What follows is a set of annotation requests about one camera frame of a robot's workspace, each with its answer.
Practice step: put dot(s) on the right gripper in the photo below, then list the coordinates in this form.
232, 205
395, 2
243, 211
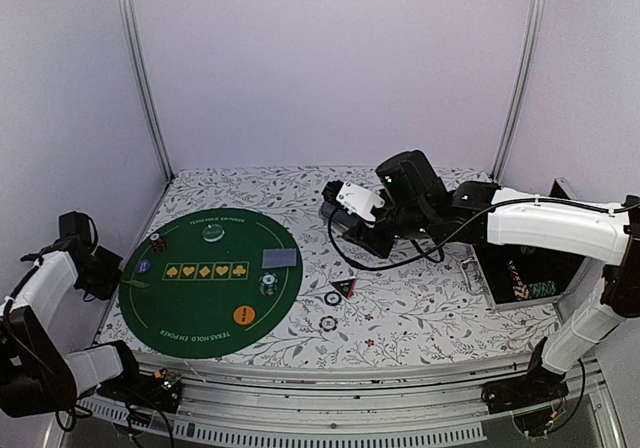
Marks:
362, 237

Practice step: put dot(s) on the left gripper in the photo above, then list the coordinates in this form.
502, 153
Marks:
105, 291

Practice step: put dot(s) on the purple small blind button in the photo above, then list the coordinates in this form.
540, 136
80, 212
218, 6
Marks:
143, 266

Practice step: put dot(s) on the red black chip stack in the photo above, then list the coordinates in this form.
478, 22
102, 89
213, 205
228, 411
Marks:
157, 242

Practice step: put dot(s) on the clear dealer button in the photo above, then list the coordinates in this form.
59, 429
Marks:
213, 233

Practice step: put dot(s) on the black white poker chip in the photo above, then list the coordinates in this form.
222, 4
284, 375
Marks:
332, 299

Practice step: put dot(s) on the dealt blue card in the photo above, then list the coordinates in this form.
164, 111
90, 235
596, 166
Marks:
135, 284
274, 258

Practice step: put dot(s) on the orange big blind button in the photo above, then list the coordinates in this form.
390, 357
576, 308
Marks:
244, 315

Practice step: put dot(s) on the green white chip stack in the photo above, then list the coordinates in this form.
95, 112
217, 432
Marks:
268, 284

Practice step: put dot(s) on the blue playing card deck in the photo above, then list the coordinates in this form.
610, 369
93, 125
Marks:
341, 220

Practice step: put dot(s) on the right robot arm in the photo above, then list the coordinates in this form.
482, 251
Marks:
485, 213

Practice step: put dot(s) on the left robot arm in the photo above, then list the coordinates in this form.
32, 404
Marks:
38, 374

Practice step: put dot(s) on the floral tablecloth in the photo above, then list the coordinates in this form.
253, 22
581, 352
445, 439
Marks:
404, 311

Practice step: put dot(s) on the black red triangular chip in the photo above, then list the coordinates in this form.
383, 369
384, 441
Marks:
345, 287

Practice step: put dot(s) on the green poker mat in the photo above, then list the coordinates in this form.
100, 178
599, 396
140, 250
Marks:
195, 286

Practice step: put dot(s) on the poker chips in case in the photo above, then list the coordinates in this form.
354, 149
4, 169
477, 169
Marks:
529, 274

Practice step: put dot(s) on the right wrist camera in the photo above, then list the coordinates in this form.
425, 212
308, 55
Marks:
354, 199

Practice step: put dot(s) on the front aluminium rail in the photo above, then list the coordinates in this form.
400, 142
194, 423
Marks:
231, 405

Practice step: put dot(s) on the right aluminium frame post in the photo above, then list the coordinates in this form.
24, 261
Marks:
532, 30

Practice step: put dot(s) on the aluminium frame post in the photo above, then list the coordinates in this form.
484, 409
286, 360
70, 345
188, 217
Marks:
532, 30
133, 40

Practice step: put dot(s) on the left aluminium frame post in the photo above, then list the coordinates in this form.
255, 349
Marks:
133, 40

